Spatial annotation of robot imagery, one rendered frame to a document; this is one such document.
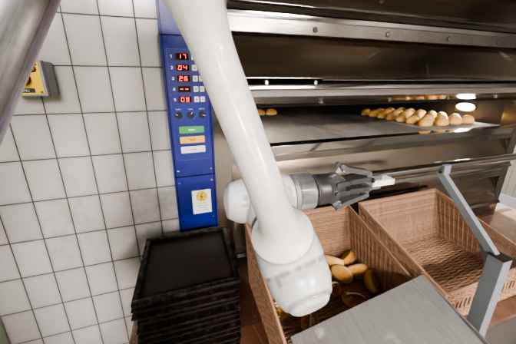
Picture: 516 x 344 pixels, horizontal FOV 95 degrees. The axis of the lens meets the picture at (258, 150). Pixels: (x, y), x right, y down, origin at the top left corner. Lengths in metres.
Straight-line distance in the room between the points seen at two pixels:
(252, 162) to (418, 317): 0.85
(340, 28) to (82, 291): 1.51
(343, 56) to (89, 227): 1.24
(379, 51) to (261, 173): 1.06
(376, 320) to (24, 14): 1.04
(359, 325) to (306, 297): 0.56
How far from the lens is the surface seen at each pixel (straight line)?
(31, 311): 1.42
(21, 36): 0.39
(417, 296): 1.09
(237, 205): 0.49
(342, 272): 1.24
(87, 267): 1.25
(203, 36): 0.34
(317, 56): 1.09
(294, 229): 0.37
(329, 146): 1.17
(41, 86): 0.95
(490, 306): 1.14
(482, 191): 2.18
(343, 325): 0.93
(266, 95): 0.83
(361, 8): 1.16
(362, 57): 1.22
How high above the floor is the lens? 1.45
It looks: 16 degrees down
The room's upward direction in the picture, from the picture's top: straight up
